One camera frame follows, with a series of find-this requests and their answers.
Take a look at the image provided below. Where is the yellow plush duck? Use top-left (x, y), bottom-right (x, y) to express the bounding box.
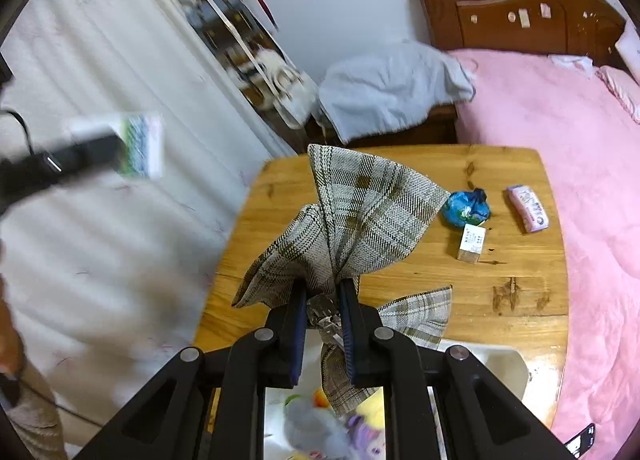
top-left (355, 388), bottom-right (385, 430)

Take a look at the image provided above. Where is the blue unicorn plush toy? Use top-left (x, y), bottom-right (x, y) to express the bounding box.
top-left (283, 395), bottom-right (350, 459)

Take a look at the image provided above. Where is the plaid fabric bow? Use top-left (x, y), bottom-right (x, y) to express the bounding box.
top-left (232, 144), bottom-right (452, 416)

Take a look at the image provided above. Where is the purple plush toy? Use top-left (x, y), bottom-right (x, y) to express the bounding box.
top-left (347, 416), bottom-right (386, 460)

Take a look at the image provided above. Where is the white small box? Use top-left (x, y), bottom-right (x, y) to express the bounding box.
top-left (69, 111), bottom-right (166, 181)
top-left (457, 224), bottom-right (486, 264)

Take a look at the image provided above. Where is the pink wet tissue pack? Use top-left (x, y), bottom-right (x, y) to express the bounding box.
top-left (506, 185), bottom-right (549, 233)

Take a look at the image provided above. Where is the beige knit sweater forearm left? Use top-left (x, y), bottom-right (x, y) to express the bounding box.
top-left (6, 362), bottom-right (67, 459)

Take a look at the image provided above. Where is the person's left hand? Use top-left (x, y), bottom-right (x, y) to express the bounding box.
top-left (0, 283), bottom-right (24, 376)

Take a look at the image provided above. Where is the white curtain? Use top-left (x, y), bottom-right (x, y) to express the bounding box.
top-left (1, 0), bottom-right (292, 454)

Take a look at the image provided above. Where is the white plastic tray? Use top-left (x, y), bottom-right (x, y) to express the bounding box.
top-left (259, 329), bottom-right (530, 460)

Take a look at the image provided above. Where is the wooden table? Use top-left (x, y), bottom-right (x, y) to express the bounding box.
top-left (194, 145), bottom-right (568, 425)

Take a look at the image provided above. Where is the white handbag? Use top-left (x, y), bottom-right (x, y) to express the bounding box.
top-left (248, 49), bottom-right (318, 130)

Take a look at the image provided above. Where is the grey blanket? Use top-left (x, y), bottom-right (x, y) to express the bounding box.
top-left (319, 42), bottom-right (475, 144)

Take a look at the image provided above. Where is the smartphone on bed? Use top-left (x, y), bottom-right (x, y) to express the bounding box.
top-left (564, 423), bottom-right (596, 459)

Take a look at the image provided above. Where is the pink bed quilt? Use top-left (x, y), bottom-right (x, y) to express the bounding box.
top-left (456, 50), bottom-right (639, 459)

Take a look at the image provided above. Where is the white folded cloth on bed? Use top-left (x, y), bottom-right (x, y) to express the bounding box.
top-left (548, 54), bottom-right (597, 79)

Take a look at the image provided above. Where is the brown wooden headboard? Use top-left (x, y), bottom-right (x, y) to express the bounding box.
top-left (420, 0), bottom-right (626, 69)

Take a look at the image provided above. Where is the pink ruffled pillow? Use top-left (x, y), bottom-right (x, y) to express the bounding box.
top-left (596, 65), bottom-right (640, 124)

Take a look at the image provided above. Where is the white pillow with print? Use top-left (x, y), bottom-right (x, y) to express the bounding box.
top-left (615, 20), bottom-right (640, 82)

